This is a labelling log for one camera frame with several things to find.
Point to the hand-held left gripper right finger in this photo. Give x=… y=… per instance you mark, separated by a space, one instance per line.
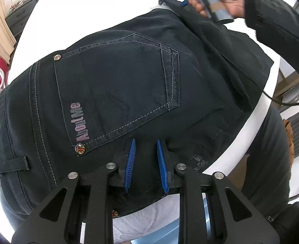
x=162 y=167

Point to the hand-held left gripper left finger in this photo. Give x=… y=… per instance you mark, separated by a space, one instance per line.
x=129 y=165

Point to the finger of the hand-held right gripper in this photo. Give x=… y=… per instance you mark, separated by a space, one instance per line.
x=184 y=4

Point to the black denim pants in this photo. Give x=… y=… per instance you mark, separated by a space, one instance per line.
x=113 y=81

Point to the person's right forearm black sleeve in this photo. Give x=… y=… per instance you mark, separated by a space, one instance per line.
x=276 y=22

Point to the white bed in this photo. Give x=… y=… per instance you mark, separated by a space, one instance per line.
x=88 y=7

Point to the person's dark clothed leg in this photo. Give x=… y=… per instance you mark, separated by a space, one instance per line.
x=266 y=157

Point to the dark grey nightstand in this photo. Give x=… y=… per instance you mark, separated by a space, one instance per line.
x=19 y=17

